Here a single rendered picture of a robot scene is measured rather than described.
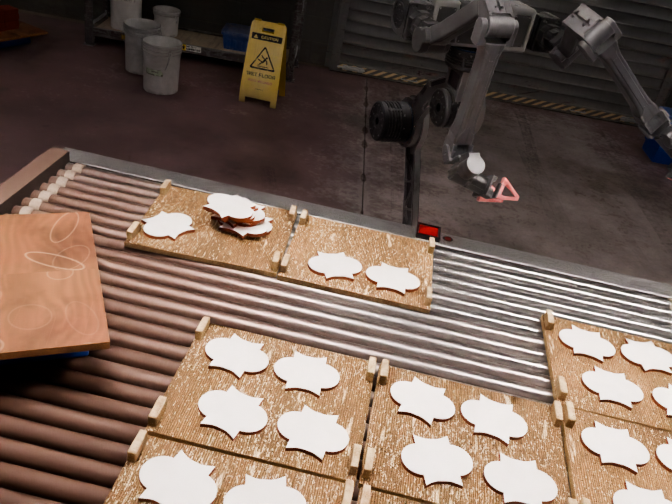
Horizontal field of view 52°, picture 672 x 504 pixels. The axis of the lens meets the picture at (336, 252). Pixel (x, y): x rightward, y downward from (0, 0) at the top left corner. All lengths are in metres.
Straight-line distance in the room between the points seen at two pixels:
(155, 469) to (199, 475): 0.08
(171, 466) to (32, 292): 0.49
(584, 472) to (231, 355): 0.77
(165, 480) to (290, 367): 0.39
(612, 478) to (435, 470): 0.38
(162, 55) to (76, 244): 3.78
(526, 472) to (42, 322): 1.00
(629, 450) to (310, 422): 0.68
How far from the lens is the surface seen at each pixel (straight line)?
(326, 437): 1.40
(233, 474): 1.33
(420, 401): 1.53
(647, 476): 1.63
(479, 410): 1.56
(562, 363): 1.80
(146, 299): 1.72
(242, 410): 1.42
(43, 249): 1.68
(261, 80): 5.46
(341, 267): 1.87
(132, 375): 1.53
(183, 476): 1.31
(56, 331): 1.45
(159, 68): 5.42
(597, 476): 1.56
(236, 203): 1.97
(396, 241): 2.07
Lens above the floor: 1.96
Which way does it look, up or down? 32 degrees down
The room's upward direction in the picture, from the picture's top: 11 degrees clockwise
